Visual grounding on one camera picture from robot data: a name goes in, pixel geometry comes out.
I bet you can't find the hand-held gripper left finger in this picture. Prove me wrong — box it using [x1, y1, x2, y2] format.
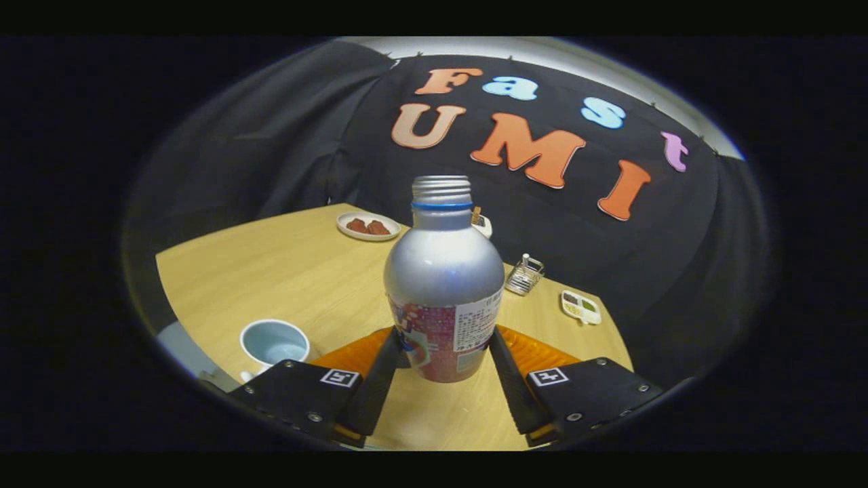
[229, 327, 402, 448]

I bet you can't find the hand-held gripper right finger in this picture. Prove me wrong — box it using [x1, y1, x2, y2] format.
[490, 325, 664, 445]

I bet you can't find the white cup blue inside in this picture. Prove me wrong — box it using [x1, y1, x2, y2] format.
[239, 319, 311, 384]

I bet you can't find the silver juice bottle red label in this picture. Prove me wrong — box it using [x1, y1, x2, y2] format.
[384, 176, 506, 384]

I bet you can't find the white divided tray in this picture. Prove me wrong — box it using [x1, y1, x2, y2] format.
[560, 290, 603, 326]

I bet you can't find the wooden table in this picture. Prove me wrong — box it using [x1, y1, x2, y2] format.
[155, 203, 635, 451]

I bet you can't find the white round plate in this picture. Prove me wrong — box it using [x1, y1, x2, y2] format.
[336, 211, 401, 242]

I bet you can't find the metal wire holder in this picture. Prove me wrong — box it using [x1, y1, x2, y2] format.
[505, 256, 545, 297]

